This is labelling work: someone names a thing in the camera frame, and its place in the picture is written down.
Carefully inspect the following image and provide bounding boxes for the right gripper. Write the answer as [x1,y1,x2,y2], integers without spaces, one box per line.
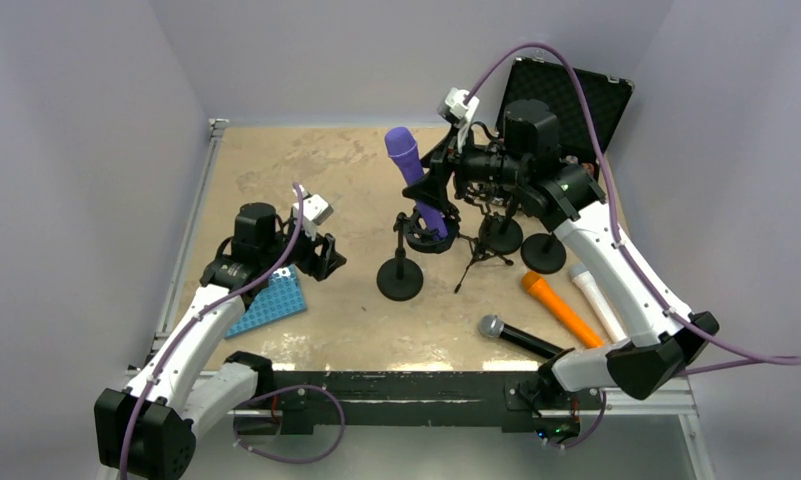
[403,122,529,211]

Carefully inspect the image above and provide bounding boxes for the purple loop base cable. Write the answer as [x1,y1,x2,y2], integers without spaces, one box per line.
[232,385,347,464]

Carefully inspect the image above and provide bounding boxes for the purple mic black stand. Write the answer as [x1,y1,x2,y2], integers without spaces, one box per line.
[376,208,462,303]

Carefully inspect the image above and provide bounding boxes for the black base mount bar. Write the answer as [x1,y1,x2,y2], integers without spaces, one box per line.
[246,371,601,435]

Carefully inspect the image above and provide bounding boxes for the orange mic round stand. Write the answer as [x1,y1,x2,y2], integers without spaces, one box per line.
[479,197,523,255]

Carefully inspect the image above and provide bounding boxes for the black silver microphone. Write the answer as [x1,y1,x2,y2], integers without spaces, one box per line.
[478,314,565,360]

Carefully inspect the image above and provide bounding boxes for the orange microphone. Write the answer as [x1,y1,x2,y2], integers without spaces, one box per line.
[521,271,605,348]

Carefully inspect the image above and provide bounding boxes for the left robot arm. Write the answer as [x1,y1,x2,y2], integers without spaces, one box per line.
[94,194,346,479]

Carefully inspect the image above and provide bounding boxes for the white mic clamp stand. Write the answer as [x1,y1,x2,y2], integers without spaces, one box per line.
[520,233,567,275]

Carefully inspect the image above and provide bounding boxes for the white microphone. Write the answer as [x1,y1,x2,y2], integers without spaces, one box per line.
[568,263,628,343]

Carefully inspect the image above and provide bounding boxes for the blue lego baseplate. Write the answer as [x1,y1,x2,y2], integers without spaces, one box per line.
[224,266,307,339]

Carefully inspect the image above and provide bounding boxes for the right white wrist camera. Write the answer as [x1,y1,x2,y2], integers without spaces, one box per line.
[437,87,480,152]

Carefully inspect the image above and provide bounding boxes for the black poker chip case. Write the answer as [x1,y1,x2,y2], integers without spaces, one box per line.
[495,57,635,176]

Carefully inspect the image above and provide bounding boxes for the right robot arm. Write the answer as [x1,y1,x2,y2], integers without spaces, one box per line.
[403,90,719,407]

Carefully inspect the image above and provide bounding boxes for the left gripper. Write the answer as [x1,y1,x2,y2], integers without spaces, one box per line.
[260,216,345,281]

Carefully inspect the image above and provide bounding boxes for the purple microphone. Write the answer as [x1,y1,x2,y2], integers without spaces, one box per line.
[384,126,448,239]

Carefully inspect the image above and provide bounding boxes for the black tripod stand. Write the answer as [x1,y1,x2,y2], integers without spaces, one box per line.
[453,195,514,294]

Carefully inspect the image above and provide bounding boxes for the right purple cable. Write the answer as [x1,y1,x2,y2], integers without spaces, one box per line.
[464,42,801,379]

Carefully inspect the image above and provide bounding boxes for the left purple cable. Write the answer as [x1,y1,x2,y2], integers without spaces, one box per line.
[117,183,307,480]

